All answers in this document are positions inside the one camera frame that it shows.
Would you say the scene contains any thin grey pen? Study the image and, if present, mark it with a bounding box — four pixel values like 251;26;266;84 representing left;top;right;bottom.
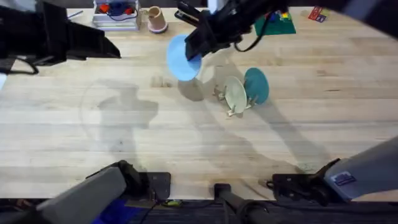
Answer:
67;9;85;19

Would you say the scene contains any light blue plate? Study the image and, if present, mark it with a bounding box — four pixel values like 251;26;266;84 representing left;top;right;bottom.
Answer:
166;34;203;82

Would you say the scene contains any teal plate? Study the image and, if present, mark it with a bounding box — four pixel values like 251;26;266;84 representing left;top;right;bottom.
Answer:
243;67;270;105

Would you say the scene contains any black camera post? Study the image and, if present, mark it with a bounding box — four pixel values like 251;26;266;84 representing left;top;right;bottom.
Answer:
213;183;273;224

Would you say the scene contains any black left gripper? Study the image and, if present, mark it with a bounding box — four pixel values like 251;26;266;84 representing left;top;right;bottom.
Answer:
0;6;122;62

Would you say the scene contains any cream plate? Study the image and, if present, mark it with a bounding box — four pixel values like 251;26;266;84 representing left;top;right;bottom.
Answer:
223;75;248;114

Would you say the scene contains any beige cup with pink rim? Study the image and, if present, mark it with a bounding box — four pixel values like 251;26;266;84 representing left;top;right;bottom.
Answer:
146;6;169;34

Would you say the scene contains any small wooden peg rack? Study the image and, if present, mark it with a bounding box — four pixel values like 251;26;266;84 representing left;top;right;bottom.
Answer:
212;85;259;119

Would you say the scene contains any black cable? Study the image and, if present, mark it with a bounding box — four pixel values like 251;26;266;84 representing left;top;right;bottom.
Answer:
5;55;55;76
233;11;272;53

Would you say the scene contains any red and purple card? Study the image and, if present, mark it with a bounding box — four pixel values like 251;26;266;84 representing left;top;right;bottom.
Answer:
307;6;328;24

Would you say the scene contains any black rail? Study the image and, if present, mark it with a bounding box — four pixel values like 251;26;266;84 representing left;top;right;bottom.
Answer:
0;198;398;224

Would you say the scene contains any green board with toy blocks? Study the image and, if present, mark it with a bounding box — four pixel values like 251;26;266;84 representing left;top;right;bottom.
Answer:
254;10;297;37

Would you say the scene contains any clear box of tools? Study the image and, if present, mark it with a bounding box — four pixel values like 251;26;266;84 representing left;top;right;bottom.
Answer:
91;0;141;32

